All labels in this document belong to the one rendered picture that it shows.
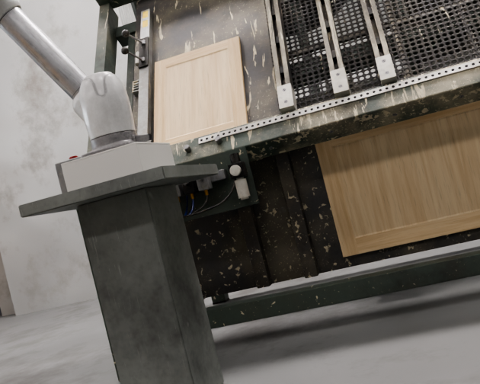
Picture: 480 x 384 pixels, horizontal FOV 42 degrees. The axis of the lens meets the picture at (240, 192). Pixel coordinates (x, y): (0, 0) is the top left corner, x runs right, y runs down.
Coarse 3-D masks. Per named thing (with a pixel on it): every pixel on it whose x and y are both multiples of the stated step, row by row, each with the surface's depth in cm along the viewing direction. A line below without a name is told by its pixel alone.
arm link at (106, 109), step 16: (96, 80) 207; (112, 80) 208; (80, 96) 209; (96, 96) 205; (112, 96) 206; (96, 112) 205; (112, 112) 205; (128, 112) 209; (96, 128) 205; (112, 128) 205; (128, 128) 208
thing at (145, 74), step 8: (152, 16) 331; (152, 24) 328; (144, 32) 321; (144, 72) 305; (144, 80) 302; (144, 88) 299; (144, 96) 296; (144, 104) 293; (144, 112) 290; (144, 120) 288; (144, 128) 285
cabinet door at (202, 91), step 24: (216, 48) 299; (240, 48) 295; (168, 72) 302; (192, 72) 297; (216, 72) 291; (240, 72) 286; (168, 96) 294; (192, 96) 289; (216, 96) 283; (240, 96) 278; (168, 120) 286; (192, 120) 281; (216, 120) 276; (240, 120) 271
